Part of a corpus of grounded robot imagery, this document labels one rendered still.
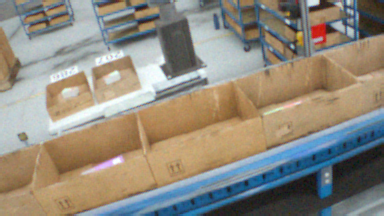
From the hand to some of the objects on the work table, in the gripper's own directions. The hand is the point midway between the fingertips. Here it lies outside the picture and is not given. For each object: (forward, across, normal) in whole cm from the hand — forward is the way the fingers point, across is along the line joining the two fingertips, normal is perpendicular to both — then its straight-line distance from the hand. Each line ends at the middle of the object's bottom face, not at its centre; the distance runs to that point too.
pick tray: (+63, +75, -66) cm, 118 cm away
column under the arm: (+63, 0, -62) cm, 89 cm away
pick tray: (+63, +44, -68) cm, 102 cm away
